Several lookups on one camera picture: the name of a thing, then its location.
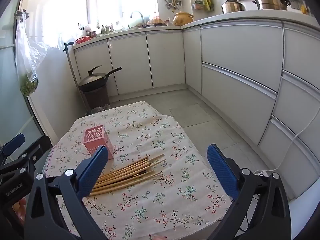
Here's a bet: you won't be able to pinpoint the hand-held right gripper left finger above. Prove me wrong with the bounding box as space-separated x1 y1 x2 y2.
24 145 109 240

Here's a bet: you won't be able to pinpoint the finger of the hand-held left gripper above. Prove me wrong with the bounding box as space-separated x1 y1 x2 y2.
0 133 26 160
0 135 52 178

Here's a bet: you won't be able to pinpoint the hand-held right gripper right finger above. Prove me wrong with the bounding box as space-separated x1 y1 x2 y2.
206 144 292 240

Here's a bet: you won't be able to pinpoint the pile of wooden chopsticks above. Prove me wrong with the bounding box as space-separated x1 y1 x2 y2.
89 154 166 197

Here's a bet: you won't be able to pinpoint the pink perforated utensil holder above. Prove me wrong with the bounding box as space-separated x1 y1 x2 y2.
82 124 115 160

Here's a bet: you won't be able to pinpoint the person's left hand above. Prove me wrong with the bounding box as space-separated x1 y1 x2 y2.
11 197 27 220

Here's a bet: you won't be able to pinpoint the floral tablecloth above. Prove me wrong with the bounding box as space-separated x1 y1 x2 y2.
41 101 234 240

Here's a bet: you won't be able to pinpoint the clear plastic bag of greens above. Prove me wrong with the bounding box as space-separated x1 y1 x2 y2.
15 11 48 97

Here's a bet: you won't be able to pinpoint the black wok with lid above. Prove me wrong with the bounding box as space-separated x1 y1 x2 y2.
78 65 123 92

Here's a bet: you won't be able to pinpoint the white kitchen cabinets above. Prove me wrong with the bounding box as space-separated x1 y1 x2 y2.
72 19 320 205

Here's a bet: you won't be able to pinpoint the tan clay pot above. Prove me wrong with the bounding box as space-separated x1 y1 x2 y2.
173 11 194 26

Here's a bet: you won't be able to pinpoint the white kitchen countertop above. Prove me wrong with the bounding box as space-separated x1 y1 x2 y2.
72 9 318 52

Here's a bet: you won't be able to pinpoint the woven dish basket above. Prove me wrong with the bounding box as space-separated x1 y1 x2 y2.
144 16 167 27

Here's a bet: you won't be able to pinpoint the chrome kitchen faucet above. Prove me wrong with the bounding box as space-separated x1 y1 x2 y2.
130 11 145 28

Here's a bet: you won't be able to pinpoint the stainless steel kettle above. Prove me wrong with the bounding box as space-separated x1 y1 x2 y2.
221 0 247 14

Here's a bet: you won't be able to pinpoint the kitchen window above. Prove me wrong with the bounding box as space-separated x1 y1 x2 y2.
22 0 160 46

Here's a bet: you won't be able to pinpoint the stainless steel stockpot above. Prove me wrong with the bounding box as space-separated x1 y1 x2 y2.
252 0 292 12

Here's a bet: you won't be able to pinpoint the white power cable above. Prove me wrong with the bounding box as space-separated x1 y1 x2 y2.
272 109 320 173

